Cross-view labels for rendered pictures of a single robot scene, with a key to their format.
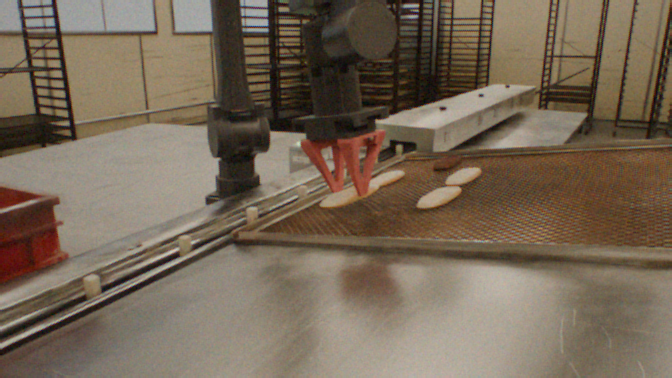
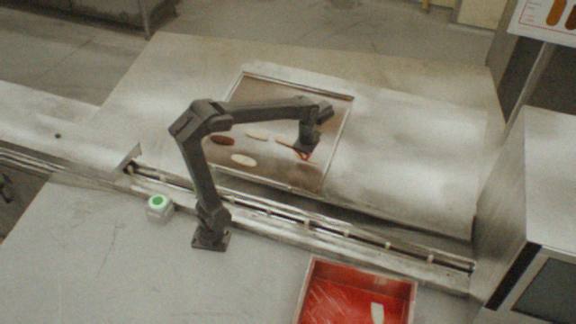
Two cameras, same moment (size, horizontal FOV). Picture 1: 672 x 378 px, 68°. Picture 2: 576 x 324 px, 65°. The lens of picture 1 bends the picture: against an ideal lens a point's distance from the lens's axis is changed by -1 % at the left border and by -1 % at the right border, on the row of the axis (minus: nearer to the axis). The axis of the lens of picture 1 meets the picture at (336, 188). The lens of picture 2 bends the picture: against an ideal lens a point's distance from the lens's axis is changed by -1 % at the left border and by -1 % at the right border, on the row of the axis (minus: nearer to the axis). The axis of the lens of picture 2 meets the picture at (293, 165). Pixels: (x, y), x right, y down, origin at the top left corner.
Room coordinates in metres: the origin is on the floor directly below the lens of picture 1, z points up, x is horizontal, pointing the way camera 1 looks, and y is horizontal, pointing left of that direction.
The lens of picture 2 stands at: (0.92, 1.14, 2.09)
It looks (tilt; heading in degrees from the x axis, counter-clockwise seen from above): 45 degrees down; 256
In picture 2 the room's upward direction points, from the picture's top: 3 degrees clockwise
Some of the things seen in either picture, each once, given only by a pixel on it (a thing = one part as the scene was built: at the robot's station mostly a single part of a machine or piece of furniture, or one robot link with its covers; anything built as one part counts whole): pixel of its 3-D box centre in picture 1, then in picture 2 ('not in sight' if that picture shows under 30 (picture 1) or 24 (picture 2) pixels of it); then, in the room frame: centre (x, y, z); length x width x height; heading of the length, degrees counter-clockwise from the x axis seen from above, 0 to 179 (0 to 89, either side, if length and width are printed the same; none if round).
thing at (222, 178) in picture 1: (237, 178); (210, 232); (0.96, 0.20, 0.86); 0.12 x 0.09 x 0.08; 160
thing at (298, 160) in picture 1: (310, 167); (160, 211); (1.12, 0.06, 0.84); 0.08 x 0.08 x 0.11; 59
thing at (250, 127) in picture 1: (241, 141); (212, 213); (0.94, 0.18, 0.94); 0.09 x 0.05 x 0.10; 28
